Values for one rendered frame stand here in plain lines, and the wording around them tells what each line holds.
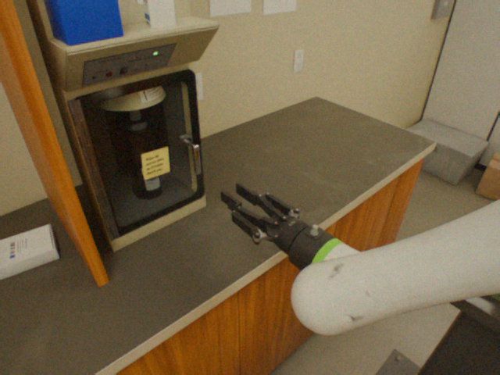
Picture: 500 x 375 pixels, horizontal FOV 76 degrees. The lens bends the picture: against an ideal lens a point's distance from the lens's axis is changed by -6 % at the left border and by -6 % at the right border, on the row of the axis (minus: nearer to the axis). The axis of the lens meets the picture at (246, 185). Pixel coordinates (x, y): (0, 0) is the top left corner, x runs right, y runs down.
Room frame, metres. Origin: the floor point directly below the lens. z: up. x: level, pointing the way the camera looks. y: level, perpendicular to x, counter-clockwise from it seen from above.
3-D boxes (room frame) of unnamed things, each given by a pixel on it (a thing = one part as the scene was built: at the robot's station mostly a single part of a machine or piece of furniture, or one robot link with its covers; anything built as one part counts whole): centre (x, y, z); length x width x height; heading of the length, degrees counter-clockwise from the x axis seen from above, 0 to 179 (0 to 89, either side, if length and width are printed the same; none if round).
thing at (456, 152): (2.57, -1.76, 0.17); 0.60 x 0.42 x 0.33; 39
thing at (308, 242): (0.46, -0.13, 1.15); 0.09 x 0.06 x 0.12; 131
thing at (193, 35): (0.70, 0.21, 1.46); 0.32 x 0.11 x 0.10; 131
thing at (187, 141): (0.79, 0.14, 1.17); 0.05 x 0.03 x 0.10; 40
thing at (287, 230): (0.52, -0.08, 1.14); 0.09 x 0.08 x 0.07; 41
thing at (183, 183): (0.74, 0.24, 1.19); 0.30 x 0.01 x 0.40; 130
